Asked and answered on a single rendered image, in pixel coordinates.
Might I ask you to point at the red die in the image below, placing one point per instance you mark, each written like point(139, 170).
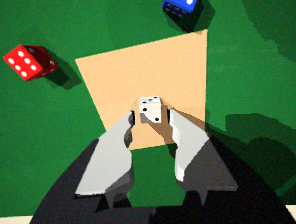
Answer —
point(30, 61)

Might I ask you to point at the peach flat mat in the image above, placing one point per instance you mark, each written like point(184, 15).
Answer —
point(173, 69)

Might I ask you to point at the blue die with white pips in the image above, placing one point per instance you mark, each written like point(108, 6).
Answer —
point(181, 8)

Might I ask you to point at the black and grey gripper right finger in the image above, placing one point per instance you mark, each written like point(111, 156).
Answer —
point(222, 179)

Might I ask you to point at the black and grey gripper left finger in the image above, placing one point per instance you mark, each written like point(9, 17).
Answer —
point(90, 183)

